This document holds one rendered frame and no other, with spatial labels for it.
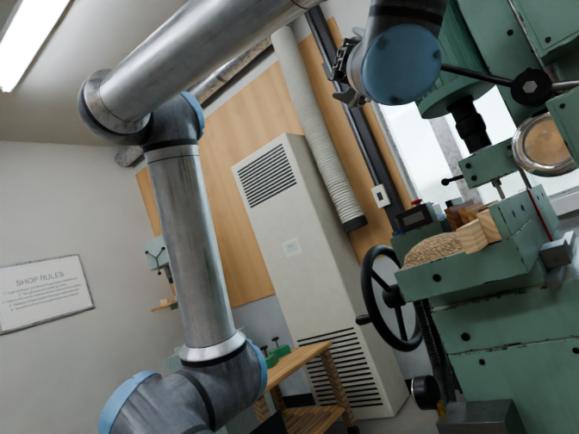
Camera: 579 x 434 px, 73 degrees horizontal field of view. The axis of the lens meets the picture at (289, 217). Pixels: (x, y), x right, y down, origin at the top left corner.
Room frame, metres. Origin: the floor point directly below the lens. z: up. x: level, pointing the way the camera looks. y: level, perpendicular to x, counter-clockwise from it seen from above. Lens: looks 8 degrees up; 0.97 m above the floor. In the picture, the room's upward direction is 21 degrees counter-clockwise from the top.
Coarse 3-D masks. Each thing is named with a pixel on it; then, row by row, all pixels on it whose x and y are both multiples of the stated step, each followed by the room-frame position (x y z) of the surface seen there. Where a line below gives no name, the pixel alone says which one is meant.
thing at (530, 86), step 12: (456, 72) 0.73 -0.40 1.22; (468, 72) 0.72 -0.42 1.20; (480, 72) 0.71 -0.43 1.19; (528, 72) 0.65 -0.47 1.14; (540, 72) 0.64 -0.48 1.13; (504, 84) 0.69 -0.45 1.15; (516, 84) 0.66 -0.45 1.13; (528, 84) 0.65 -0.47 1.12; (540, 84) 0.64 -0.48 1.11; (552, 84) 0.65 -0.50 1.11; (564, 84) 0.64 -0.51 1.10; (576, 84) 0.63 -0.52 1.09; (516, 96) 0.67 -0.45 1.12; (528, 96) 0.66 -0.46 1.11; (540, 96) 0.65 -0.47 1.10
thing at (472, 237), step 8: (472, 224) 0.60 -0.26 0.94; (480, 224) 0.63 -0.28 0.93; (464, 232) 0.59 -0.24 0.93; (472, 232) 0.58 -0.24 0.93; (480, 232) 0.61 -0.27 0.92; (464, 240) 0.59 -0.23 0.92; (472, 240) 0.58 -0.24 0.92; (480, 240) 0.60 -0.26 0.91; (464, 248) 0.59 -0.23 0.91; (472, 248) 0.59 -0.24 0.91; (480, 248) 0.59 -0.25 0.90
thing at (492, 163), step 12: (504, 144) 0.81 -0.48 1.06; (468, 156) 0.86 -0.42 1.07; (480, 156) 0.84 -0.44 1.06; (492, 156) 0.83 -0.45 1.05; (504, 156) 0.82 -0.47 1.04; (468, 168) 0.86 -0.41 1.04; (480, 168) 0.85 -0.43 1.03; (492, 168) 0.84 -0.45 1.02; (504, 168) 0.82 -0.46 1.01; (516, 168) 0.81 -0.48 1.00; (468, 180) 0.87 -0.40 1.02; (480, 180) 0.86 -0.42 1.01; (492, 180) 0.84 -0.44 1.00
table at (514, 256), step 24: (552, 216) 1.01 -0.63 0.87; (504, 240) 0.61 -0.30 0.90; (528, 240) 0.69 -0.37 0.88; (432, 264) 0.69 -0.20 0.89; (456, 264) 0.67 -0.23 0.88; (480, 264) 0.64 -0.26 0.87; (504, 264) 0.62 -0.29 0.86; (528, 264) 0.62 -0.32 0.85; (408, 288) 0.73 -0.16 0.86; (432, 288) 0.70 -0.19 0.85; (456, 288) 0.68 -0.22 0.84
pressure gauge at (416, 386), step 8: (416, 376) 0.81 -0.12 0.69; (424, 376) 0.79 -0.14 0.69; (432, 376) 0.80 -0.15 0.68; (416, 384) 0.79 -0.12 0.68; (424, 384) 0.78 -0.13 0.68; (432, 384) 0.79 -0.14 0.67; (416, 392) 0.78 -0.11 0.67; (424, 392) 0.77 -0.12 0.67; (432, 392) 0.79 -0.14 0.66; (416, 400) 0.78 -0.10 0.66; (424, 400) 0.77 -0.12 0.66; (432, 400) 0.78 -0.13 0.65; (440, 400) 0.79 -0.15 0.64; (424, 408) 0.78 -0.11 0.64; (432, 408) 0.77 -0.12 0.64; (440, 408) 0.78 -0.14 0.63
